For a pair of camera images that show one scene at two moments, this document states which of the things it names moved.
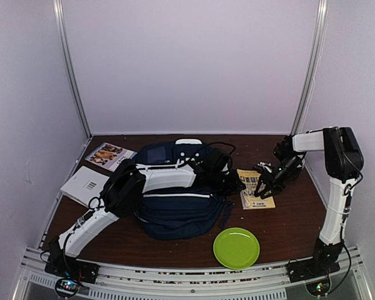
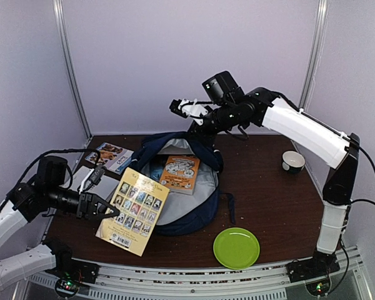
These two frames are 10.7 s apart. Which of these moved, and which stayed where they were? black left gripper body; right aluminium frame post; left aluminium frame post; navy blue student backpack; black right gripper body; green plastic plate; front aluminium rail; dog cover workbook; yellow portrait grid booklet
Moved: navy blue student backpack; black left gripper body; black right gripper body; yellow portrait grid booklet
Stayed: dog cover workbook; green plastic plate; front aluminium rail; left aluminium frame post; right aluminium frame post
